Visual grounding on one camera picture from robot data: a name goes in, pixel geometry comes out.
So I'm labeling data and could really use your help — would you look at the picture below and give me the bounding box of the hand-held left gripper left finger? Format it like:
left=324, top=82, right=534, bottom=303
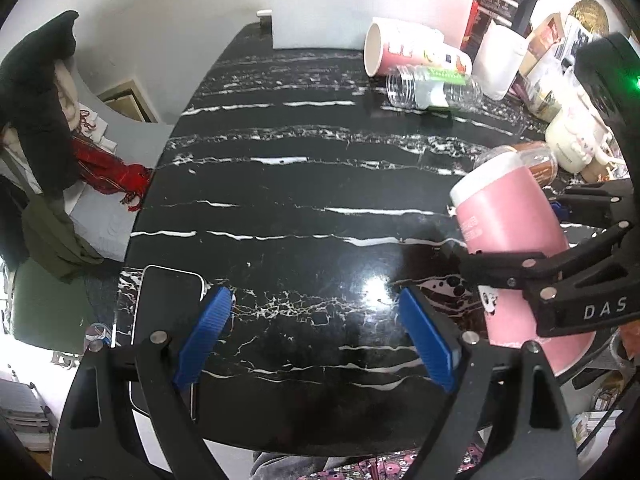
left=50, top=285, right=236, bottom=480

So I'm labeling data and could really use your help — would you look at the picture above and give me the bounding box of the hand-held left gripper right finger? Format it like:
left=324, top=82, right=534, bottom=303
left=400, top=287, right=581, bottom=480

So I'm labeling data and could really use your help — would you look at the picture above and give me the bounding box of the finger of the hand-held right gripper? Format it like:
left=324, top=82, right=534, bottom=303
left=542, top=180, right=632, bottom=232
left=459, top=220, right=640, bottom=339

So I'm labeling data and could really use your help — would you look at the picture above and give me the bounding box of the pink cup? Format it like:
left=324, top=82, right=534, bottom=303
left=449, top=152, right=597, bottom=377

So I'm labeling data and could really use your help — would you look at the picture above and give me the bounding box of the white red paper cup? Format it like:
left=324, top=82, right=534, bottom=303
left=363, top=16, right=474, bottom=79

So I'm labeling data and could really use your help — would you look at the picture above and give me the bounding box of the black smartphone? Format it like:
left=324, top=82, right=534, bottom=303
left=129, top=265, right=207, bottom=422

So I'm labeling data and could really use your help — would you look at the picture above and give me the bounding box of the gold round plate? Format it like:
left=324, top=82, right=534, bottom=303
left=569, top=0, right=609, bottom=32

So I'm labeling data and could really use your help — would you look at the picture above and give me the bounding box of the white mug with pink print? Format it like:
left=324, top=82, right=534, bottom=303
left=544, top=104, right=627, bottom=174

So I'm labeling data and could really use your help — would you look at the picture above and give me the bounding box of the clear jar with brown contents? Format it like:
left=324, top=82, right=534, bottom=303
left=472, top=142, right=559, bottom=186

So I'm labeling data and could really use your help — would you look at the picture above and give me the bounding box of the brown cardboard box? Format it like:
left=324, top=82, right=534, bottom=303
left=522, top=11, right=569, bottom=77

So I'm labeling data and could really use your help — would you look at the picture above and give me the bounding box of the white paper roll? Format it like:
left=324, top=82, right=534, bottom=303
left=471, top=20, right=529, bottom=101

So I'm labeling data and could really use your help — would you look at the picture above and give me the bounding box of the floral patterned cloth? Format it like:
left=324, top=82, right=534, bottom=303
left=310, top=447, right=483, bottom=480

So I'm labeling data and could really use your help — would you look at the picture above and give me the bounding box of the dark green cushion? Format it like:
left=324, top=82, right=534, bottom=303
left=10, top=259, right=97, bottom=353

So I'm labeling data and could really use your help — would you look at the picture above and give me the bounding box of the olive green cloth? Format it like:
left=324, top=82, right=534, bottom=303
left=22, top=194, right=104, bottom=282

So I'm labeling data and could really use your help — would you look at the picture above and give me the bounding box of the clear plastic bottle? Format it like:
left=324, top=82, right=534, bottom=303
left=386, top=64, right=484, bottom=112

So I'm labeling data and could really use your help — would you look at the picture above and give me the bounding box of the red scarf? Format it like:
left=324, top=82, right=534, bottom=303
left=70, top=136, right=152, bottom=212

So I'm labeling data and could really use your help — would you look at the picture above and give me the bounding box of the black garment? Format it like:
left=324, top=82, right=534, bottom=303
left=0, top=10, right=82, bottom=198

